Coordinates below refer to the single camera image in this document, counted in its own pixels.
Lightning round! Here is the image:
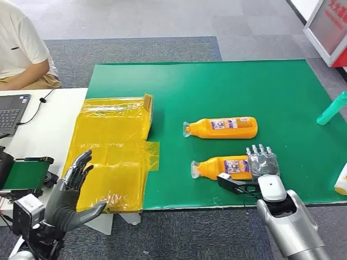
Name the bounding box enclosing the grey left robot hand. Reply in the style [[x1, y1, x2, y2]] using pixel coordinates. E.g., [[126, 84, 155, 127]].
[[43, 149, 107, 234]]

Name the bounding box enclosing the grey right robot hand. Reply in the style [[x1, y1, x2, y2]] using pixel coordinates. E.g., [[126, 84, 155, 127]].
[[245, 144, 280, 179]]

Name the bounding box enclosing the orange bottle with clear cap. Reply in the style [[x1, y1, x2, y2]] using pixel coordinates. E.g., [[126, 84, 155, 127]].
[[191, 155, 253, 181], [183, 116, 259, 140]]

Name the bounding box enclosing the teal green bottle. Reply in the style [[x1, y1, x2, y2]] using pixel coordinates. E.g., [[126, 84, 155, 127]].
[[316, 91, 347, 126]]

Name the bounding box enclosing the white and yellow bottle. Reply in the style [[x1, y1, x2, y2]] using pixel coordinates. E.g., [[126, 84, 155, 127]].
[[334, 162, 347, 196]]

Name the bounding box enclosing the green table mat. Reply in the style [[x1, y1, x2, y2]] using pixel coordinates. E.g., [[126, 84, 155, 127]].
[[85, 59, 347, 211]]

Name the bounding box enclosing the yellow plastic wrapped box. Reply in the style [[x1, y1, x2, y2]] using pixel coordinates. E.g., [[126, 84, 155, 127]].
[[61, 94, 160, 214]]

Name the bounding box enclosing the grey laptop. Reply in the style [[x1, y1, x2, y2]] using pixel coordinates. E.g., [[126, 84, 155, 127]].
[[0, 94, 32, 139]]

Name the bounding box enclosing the white and red sign stand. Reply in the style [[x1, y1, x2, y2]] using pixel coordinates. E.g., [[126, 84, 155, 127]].
[[303, 0, 347, 68]]

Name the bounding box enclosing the person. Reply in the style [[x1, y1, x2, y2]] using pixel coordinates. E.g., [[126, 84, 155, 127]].
[[0, 0, 61, 91]]

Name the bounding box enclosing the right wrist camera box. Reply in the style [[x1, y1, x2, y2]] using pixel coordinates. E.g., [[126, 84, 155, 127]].
[[216, 172, 262, 197]]

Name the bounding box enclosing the thin black laptop cable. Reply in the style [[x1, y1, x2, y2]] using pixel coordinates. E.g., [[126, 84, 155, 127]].
[[16, 88, 56, 126]]

